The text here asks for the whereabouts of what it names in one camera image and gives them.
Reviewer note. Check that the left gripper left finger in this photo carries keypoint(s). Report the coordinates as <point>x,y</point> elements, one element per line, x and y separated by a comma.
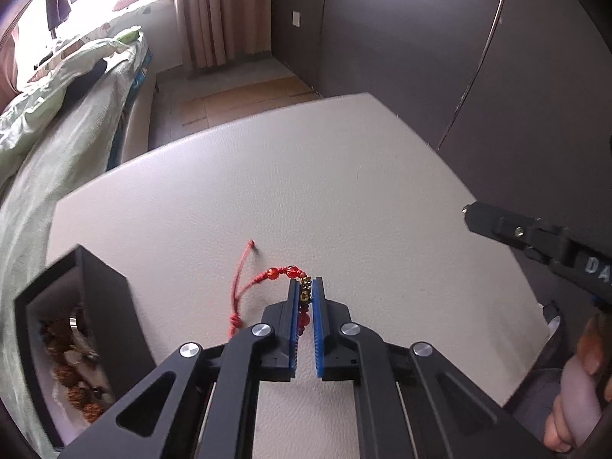
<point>278,361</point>

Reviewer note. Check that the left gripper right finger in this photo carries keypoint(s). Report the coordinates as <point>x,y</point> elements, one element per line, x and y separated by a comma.
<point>335,360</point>

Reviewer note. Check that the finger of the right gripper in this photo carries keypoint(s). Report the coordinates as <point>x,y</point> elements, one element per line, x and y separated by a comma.
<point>537,239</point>

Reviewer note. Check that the black jewelry box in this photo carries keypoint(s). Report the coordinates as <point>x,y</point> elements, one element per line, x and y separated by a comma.
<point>80,341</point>

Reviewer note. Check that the person's right hand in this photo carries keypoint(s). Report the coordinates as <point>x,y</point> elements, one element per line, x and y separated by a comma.
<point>594,346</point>

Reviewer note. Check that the dark grey wardrobe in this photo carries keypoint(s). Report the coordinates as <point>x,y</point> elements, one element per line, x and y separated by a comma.
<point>515,95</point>

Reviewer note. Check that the flattened cardboard on floor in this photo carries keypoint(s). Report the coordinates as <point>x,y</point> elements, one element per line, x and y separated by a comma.
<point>237,103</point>

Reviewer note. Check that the bed with green sheet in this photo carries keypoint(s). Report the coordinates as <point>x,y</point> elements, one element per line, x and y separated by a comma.
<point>76,147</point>

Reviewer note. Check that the black garment on bed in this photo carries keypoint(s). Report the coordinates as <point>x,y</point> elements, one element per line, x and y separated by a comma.
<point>83,84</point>

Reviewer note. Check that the light green crumpled blanket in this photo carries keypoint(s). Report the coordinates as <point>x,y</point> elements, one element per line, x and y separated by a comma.
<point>30,113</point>

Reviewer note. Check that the pink curtain right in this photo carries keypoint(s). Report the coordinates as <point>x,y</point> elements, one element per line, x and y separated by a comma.
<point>215,33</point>

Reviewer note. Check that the pink curtain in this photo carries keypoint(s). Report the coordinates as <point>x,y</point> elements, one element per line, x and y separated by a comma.
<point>8,69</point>
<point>215,33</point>

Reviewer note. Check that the green pillow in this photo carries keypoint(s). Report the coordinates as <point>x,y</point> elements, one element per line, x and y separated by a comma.
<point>129,35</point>

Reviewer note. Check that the pink curtain left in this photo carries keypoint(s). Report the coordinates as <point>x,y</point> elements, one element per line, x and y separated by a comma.
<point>8,69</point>

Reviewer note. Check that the hanging dark clothes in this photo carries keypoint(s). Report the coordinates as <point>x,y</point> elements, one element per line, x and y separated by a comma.
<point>58,12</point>

